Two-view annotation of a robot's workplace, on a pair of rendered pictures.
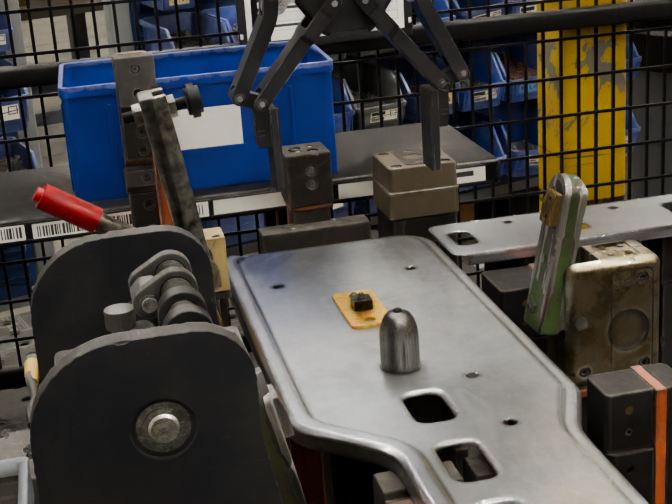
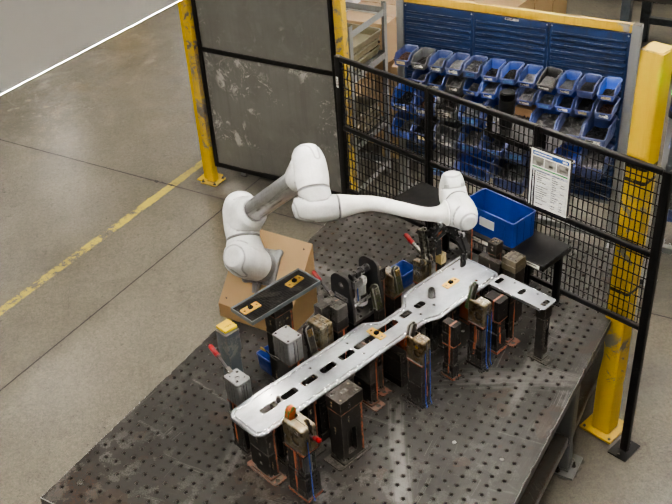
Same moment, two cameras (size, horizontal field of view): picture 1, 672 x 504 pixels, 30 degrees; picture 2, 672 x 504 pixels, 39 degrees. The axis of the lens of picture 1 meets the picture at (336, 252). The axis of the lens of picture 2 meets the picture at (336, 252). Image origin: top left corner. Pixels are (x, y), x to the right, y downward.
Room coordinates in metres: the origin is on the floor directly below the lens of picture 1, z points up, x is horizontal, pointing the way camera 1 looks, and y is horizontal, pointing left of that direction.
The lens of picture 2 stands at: (-1.04, -2.62, 3.44)
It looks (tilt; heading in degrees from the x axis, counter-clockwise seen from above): 34 degrees down; 60
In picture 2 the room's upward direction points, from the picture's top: 4 degrees counter-clockwise
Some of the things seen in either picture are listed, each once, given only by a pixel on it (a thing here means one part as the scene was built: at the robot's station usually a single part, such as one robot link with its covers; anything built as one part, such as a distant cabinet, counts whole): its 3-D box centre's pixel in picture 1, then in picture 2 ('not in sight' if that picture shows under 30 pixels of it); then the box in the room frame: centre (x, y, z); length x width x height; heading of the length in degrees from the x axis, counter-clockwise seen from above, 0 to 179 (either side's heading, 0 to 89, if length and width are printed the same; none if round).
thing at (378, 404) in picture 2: not in sight; (364, 372); (0.50, -0.13, 0.84); 0.17 x 0.06 x 0.29; 102
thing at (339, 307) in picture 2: not in sight; (338, 338); (0.51, 0.07, 0.89); 0.13 x 0.11 x 0.38; 102
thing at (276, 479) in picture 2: not in sight; (262, 444); (-0.03, -0.24, 0.84); 0.18 x 0.06 x 0.29; 102
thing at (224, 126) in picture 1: (197, 117); (498, 217); (1.45, 0.15, 1.10); 0.30 x 0.17 x 0.13; 100
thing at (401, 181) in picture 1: (420, 308); (512, 289); (1.33, -0.09, 0.88); 0.08 x 0.08 x 0.36; 12
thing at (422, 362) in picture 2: not in sight; (418, 369); (0.68, -0.27, 0.87); 0.12 x 0.09 x 0.35; 102
